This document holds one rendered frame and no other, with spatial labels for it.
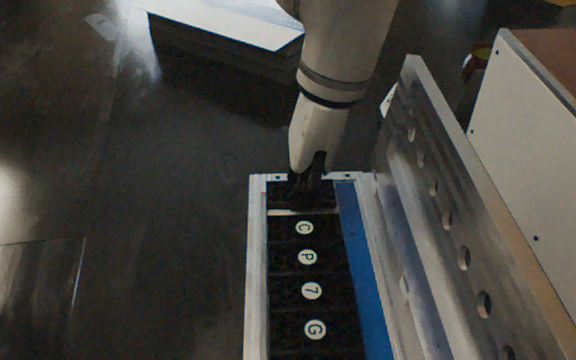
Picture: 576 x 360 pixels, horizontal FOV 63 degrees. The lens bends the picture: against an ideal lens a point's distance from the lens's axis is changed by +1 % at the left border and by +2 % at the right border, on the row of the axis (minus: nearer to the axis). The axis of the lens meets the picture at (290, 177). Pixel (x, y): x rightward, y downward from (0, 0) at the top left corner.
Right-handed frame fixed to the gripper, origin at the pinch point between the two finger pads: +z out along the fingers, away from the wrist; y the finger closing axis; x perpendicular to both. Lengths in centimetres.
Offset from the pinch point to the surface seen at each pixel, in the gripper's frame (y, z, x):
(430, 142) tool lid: 7.6, -14.8, 10.9
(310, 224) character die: 6.6, 1.1, 1.1
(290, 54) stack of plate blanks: -36.7, -1.7, -0.1
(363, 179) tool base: -3.2, 0.4, 9.9
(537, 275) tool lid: 29.0, -19.1, 10.7
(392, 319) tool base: 20.4, 0.5, 9.1
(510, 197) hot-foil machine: 2.1, -4.2, 29.0
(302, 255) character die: 11.8, 1.4, -0.3
